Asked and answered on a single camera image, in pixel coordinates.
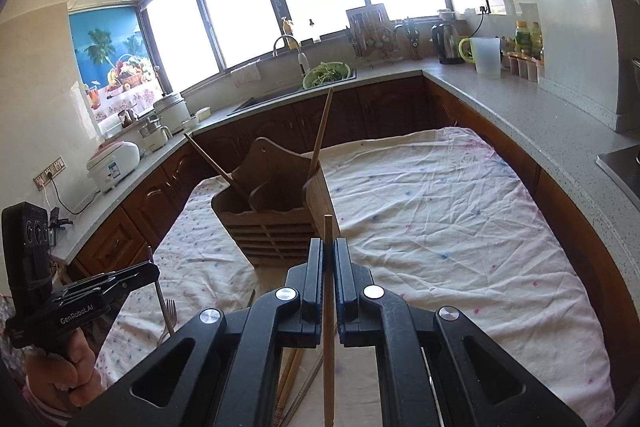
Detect metal fork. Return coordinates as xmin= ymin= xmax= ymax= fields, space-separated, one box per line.
xmin=146 ymin=246 xmax=177 ymax=339

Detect wall power socket strip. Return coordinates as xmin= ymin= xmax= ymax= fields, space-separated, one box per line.
xmin=33 ymin=156 xmax=67 ymax=192

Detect palm tree fruit poster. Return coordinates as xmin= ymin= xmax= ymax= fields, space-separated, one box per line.
xmin=67 ymin=7 xmax=166 ymax=125

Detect wooden base cabinets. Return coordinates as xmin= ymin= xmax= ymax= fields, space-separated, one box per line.
xmin=65 ymin=74 xmax=640 ymax=358

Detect floral white tablecloth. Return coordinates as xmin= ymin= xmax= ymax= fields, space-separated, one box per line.
xmin=95 ymin=126 xmax=617 ymax=427

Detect kitchen sink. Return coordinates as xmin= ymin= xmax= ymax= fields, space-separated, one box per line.
xmin=227 ymin=67 xmax=358 ymax=116

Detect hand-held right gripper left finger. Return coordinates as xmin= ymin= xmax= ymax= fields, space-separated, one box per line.
xmin=70 ymin=238 xmax=326 ymax=427

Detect metal dish rack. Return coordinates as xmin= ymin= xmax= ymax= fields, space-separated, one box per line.
xmin=346 ymin=24 xmax=405 ymax=68

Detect white rice cooker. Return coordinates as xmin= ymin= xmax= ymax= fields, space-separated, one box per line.
xmin=86 ymin=141 xmax=142 ymax=195

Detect small black tripod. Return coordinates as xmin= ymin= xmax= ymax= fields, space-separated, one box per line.
xmin=47 ymin=207 xmax=71 ymax=248

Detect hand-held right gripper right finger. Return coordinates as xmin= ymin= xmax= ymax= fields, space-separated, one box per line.
xmin=334 ymin=238 xmax=587 ymax=427

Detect wooden utensil holder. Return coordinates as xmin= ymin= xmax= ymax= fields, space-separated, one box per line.
xmin=210 ymin=137 xmax=344 ymax=269

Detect green colander with vegetables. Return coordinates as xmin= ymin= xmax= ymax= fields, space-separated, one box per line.
xmin=302 ymin=62 xmax=351 ymax=90

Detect white steamer pot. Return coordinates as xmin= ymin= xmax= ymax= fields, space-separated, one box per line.
xmin=152 ymin=92 xmax=191 ymax=135

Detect person's left hand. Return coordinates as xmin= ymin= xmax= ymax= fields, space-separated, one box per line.
xmin=24 ymin=331 xmax=104 ymax=415

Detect seasoning jar set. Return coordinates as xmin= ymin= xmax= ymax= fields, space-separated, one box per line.
xmin=507 ymin=52 xmax=546 ymax=82

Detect white plastic pitcher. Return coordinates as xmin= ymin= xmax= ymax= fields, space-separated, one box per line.
xmin=470 ymin=36 xmax=502 ymax=79

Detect gas stove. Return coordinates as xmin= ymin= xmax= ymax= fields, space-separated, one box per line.
xmin=594 ymin=142 xmax=640 ymax=198

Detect kitchen window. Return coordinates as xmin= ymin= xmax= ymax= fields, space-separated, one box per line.
xmin=140 ymin=0 xmax=451 ymax=95

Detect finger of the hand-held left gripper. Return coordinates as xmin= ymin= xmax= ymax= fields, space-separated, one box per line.
xmin=101 ymin=260 xmax=161 ymax=303

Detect steel electric kettle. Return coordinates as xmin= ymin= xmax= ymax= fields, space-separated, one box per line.
xmin=431 ymin=21 xmax=467 ymax=65

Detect metal kitchen faucet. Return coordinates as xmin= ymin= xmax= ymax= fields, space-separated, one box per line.
xmin=272 ymin=34 xmax=308 ymax=78

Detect yellow green drink bottle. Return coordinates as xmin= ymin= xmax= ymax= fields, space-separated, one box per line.
xmin=514 ymin=21 xmax=532 ymax=55

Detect person's left forearm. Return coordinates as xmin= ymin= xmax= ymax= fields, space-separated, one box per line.
xmin=22 ymin=389 xmax=76 ymax=423

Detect white dish cloth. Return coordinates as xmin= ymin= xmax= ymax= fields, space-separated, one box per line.
xmin=230 ymin=63 xmax=262 ymax=86

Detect black power cable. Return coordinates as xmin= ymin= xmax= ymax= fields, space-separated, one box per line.
xmin=44 ymin=179 xmax=101 ymax=215

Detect small white electric pot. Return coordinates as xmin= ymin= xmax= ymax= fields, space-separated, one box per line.
xmin=137 ymin=117 xmax=173 ymax=152

